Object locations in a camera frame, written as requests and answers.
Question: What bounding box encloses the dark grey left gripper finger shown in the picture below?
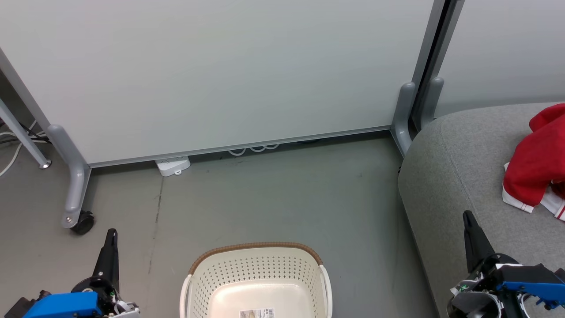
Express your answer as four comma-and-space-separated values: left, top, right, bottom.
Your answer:
92, 228, 120, 283

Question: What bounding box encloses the right gripper body with green band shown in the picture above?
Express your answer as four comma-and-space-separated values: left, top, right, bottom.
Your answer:
448, 254, 518, 318

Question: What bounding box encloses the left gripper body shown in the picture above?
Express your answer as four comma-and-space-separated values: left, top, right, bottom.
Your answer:
72, 276, 140, 318

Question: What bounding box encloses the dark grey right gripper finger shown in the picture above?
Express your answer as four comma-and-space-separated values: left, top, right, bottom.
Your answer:
463, 211, 495, 273

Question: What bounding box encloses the red garment with white trim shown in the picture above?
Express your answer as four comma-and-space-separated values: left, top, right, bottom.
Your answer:
502, 103, 565, 221

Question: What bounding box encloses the cream perforated laundry basket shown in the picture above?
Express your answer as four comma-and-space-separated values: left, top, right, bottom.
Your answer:
180, 242, 333, 318

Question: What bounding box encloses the black caster wheel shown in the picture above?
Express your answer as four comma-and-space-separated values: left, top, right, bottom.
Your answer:
71, 211, 95, 235

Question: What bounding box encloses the grey fabric sofa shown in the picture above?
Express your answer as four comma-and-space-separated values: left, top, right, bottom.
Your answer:
397, 102, 565, 318

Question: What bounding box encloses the white power strip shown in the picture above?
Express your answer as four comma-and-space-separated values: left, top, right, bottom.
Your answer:
154, 156, 192, 178

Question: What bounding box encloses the grey metal table leg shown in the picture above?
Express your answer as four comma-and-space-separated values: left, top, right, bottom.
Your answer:
0, 98, 52, 170

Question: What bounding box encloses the grey partition post with foot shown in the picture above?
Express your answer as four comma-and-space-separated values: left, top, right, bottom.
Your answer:
0, 46, 92, 229
419, 0, 465, 131
390, 0, 447, 158

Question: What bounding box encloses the white floor cable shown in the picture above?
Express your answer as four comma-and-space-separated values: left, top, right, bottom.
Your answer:
0, 119, 50, 177

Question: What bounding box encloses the black floor cable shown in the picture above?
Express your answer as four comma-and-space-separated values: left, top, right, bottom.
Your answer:
0, 120, 50, 143

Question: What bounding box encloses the aluminium partition bottom rail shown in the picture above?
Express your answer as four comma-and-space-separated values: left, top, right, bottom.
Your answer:
88, 125, 392, 169

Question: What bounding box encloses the white looped cable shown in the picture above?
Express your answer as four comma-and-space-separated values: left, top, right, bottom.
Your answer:
227, 142, 281, 156

